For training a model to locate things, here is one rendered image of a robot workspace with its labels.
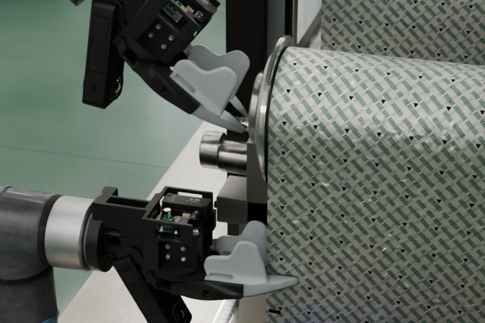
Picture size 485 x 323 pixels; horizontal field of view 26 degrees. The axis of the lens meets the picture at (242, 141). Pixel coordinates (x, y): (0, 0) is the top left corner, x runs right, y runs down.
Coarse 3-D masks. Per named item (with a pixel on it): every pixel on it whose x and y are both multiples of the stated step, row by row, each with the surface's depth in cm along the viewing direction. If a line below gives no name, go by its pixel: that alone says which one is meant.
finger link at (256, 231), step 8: (248, 224) 105; (256, 224) 105; (264, 224) 105; (248, 232) 106; (256, 232) 105; (264, 232) 105; (224, 240) 107; (232, 240) 107; (240, 240) 106; (248, 240) 106; (256, 240) 106; (264, 240) 105; (216, 248) 108; (224, 248) 107; (232, 248) 107; (264, 248) 106; (264, 256) 106; (264, 264) 106
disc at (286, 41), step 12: (288, 36) 102; (276, 48) 99; (276, 60) 98; (264, 84) 97; (264, 96) 96; (264, 108) 96; (264, 120) 97; (264, 132) 97; (264, 144) 98; (264, 156) 98; (264, 168) 99; (264, 180) 102
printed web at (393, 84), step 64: (384, 0) 114; (448, 0) 112; (320, 64) 98; (384, 64) 98; (448, 64) 98; (320, 128) 96; (384, 128) 95; (448, 128) 93; (384, 192) 97; (448, 192) 95
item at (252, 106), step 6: (258, 78) 102; (258, 84) 101; (252, 90) 101; (258, 90) 101; (252, 96) 101; (252, 102) 100; (252, 108) 100; (252, 114) 100; (252, 120) 101; (252, 126) 101; (252, 132) 101; (252, 138) 102
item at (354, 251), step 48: (288, 192) 100; (336, 192) 99; (288, 240) 102; (336, 240) 101; (384, 240) 99; (432, 240) 98; (480, 240) 97; (288, 288) 105; (336, 288) 103; (384, 288) 102; (432, 288) 100; (480, 288) 99
